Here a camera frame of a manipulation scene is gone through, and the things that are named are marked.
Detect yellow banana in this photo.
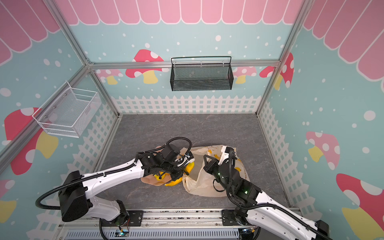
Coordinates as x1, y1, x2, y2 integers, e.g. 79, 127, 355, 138
165, 163, 195, 187

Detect beige plastic bag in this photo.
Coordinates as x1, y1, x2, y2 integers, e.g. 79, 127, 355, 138
181, 144, 250, 198

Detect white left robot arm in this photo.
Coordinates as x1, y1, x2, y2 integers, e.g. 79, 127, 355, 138
35, 137, 194, 225

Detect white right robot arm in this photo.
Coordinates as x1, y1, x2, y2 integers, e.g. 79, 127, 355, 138
203, 147, 330, 240

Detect pink scalloped fruit bowl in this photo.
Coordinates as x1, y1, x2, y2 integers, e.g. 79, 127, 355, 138
140, 145, 174, 186

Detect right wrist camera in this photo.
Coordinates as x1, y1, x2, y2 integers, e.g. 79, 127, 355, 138
219, 146, 236, 166

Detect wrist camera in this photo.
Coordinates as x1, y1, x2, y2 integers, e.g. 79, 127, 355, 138
219, 146, 236, 166
161, 144, 195, 167

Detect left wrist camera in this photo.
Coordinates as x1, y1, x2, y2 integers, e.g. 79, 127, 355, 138
161, 144, 195, 167

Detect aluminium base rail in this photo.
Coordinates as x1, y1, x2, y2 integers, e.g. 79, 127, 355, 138
53, 209, 281, 240

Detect black mesh wall basket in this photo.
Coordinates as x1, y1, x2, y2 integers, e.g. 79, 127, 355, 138
170, 56, 234, 92

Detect white wire wall basket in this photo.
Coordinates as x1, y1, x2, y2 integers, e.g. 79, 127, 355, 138
32, 82, 102, 138

